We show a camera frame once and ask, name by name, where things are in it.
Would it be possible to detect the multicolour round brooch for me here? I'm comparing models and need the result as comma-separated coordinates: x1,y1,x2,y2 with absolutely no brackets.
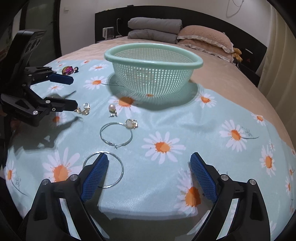
62,66,74,76

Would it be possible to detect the small silver hoop bangle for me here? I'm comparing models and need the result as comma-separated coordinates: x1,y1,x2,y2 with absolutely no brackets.
99,122,133,149

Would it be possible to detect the small brown teddy bear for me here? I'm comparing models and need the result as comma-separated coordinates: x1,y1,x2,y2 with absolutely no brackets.
232,48,242,63

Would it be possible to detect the white device on nightstand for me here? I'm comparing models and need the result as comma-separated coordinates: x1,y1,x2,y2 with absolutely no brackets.
102,27,115,40

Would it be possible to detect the dark door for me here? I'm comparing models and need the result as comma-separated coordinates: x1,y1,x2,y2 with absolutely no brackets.
0,0,63,61

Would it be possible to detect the large silver hoop bangle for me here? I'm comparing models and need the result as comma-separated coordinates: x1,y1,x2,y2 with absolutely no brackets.
83,151,124,189

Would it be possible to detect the mint green plastic basket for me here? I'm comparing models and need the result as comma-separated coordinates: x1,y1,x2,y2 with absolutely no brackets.
104,43,203,95

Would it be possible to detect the daisy print blue cloth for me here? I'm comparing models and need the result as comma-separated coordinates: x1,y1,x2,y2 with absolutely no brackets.
4,60,295,240

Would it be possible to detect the cream curtain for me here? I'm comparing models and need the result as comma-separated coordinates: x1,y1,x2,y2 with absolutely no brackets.
258,8,295,133

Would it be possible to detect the white wall cable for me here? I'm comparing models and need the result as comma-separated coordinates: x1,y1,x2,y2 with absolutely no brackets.
225,0,246,18

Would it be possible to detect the black headboard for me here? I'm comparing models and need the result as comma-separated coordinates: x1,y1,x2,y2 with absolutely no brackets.
95,5,267,86

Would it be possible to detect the upper beige ruffled pillow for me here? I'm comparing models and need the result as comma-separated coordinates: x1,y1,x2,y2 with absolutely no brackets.
177,25,234,53

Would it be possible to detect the upper grey folded blanket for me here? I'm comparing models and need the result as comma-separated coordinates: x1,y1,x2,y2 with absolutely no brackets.
127,17,182,34

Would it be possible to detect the lower grey folded blanket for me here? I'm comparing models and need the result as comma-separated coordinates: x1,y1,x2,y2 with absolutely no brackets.
127,29,177,44

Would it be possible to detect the beige bed blanket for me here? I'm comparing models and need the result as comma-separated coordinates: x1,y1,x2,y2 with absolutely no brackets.
53,37,293,148

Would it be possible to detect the grey folded blanket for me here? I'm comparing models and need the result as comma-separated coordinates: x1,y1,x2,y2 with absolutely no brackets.
127,17,182,34
127,29,177,44

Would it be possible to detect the beige ruffled pillow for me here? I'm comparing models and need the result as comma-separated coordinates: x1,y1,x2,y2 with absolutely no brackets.
177,25,234,53
178,39,233,63

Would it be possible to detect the lower beige ruffled pillow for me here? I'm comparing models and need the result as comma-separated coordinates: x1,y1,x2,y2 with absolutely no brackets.
178,39,233,63

